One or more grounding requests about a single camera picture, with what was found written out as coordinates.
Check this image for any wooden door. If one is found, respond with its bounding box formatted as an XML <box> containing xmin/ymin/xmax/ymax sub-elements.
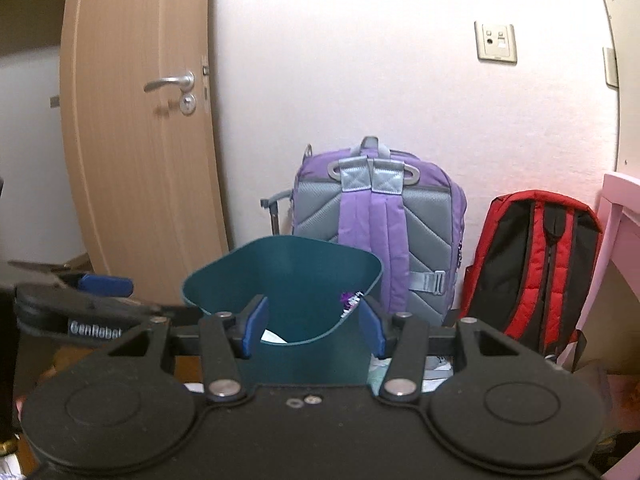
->
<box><xmin>59</xmin><ymin>0</ymin><xmax>234</xmax><ymax>279</ymax></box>

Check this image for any grey trolley handle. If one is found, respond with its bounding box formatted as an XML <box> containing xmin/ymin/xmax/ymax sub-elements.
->
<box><xmin>260</xmin><ymin>191</ymin><xmax>294</xmax><ymax>237</ymax></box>

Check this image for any purple white wrapper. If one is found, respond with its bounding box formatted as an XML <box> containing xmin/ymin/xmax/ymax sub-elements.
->
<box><xmin>338</xmin><ymin>289</ymin><xmax>362</xmax><ymax>317</ymax></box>

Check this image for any beige wall socket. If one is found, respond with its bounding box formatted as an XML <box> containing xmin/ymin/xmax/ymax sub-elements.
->
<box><xmin>474</xmin><ymin>20</ymin><xmax>519</xmax><ymax>65</ymax></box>

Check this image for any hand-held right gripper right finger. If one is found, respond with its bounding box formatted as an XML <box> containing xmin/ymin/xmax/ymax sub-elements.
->
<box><xmin>359</xmin><ymin>295</ymin><xmax>546</xmax><ymax>402</ymax></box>

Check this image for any pink desk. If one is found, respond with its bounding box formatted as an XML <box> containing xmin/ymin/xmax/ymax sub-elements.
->
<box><xmin>565</xmin><ymin>172</ymin><xmax>640</xmax><ymax>377</ymax></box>

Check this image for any teal plastic bin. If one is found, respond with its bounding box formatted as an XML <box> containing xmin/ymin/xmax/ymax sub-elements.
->
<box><xmin>181</xmin><ymin>237</ymin><xmax>385</xmax><ymax>387</ymax></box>

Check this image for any zigzag quilted blanket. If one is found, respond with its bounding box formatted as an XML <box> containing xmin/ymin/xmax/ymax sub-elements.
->
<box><xmin>367</xmin><ymin>352</ymin><xmax>454</xmax><ymax>394</ymax></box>

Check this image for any red black backpack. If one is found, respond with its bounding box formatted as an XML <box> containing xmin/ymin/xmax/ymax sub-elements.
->
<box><xmin>457</xmin><ymin>190</ymin><xmax>603</xmax><ymax>362</ymax></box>

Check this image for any purple grey backpack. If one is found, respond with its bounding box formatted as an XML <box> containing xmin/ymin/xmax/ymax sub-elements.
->
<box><xmin>290</xmin><ymin>136</ymin><xmax>468</xmax><ymax>329</ymax></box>

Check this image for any silver door handle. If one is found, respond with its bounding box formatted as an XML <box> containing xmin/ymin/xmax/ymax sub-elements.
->
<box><xmin>143</xmin><ymin>71</ymin><xmax>196</xmax><ymax>94</ymax></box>

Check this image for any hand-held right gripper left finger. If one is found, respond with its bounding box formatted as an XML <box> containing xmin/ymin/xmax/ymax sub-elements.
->
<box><xmin>105</xmin><ymin>294</ymin><xmax>271</xmax><ymax>402</ymax></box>

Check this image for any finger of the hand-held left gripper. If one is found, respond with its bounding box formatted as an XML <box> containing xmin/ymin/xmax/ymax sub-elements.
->
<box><xmin>55</xmin><ymin>271</ymin><xmax>135</xmax><ymax>300</ymax></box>
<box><xmin>126</xmin><ymin>298</ymin><xmax>202</xmax><ymax>327</ymax></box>

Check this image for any beige wall switch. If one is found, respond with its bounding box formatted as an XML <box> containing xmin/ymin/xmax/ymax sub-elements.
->
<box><xmin>601</xmin><ymin>46</ymin><xmax>620</xmax><ymax>89</ymax></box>

